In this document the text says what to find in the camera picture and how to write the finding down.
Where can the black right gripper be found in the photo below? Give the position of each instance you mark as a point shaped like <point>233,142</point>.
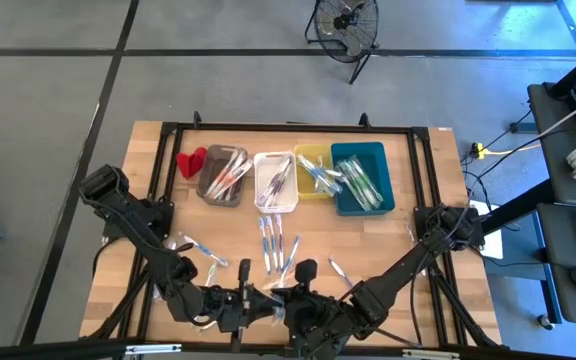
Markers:
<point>323,320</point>

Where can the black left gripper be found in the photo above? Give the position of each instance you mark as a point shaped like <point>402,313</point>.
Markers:
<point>228,307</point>

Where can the blue toothbrush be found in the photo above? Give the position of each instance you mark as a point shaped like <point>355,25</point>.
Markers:
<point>208,254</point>
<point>313,172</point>
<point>272,242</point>
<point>324,179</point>
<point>319,176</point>
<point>329,173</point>
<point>290,257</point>
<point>264,245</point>

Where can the purple toothbrush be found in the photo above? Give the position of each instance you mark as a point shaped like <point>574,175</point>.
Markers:
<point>340,272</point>
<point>278,180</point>
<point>280,242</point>
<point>268,192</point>
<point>271,182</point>
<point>274,181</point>
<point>281,181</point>

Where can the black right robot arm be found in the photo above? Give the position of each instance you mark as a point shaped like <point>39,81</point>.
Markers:
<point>408,265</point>

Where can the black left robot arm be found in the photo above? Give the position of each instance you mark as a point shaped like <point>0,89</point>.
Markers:
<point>133,215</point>

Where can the yellow plastic bin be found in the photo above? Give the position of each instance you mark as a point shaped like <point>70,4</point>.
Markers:
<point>302,187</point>

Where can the transparent grey plastic bin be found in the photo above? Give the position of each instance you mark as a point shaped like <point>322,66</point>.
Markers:
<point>210,160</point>

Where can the red plastic bin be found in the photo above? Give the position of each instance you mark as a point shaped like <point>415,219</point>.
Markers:
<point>190,165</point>

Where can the teal plastic bin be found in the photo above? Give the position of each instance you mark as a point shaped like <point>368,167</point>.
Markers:
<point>385,165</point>

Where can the white paper sheet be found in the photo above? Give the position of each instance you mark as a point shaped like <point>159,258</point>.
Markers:
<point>493,245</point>

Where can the black side desk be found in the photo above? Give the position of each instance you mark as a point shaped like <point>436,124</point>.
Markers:
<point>563,260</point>
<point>553,150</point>

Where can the black floor fan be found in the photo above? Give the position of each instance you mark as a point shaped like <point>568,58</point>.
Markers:
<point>340,22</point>

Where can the silver frame bracket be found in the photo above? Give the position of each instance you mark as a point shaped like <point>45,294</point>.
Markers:
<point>153,349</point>
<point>430,354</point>

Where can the black frame knob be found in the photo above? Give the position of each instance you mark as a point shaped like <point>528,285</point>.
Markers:
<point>365,120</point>
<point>197,119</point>

